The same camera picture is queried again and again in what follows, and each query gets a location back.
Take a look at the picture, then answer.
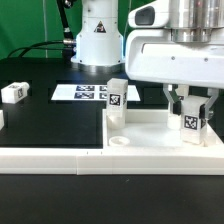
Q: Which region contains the white sheet with fiducial tags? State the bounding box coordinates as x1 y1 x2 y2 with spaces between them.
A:
50 83 141 102

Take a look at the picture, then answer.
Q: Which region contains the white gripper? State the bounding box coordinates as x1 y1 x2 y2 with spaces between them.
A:
125 1 224 120

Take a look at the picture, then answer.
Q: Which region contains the white square table top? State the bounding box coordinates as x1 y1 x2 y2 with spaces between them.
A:
102 109 224 148

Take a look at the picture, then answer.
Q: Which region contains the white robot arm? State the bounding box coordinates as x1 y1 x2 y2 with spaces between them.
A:
72 0 224 118

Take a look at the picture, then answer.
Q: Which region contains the black cable on table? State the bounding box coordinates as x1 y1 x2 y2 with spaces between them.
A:
7 39 78 60

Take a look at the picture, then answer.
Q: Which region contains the white U-shaped obstacle fence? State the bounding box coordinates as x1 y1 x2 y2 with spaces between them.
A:
0 109 224 176

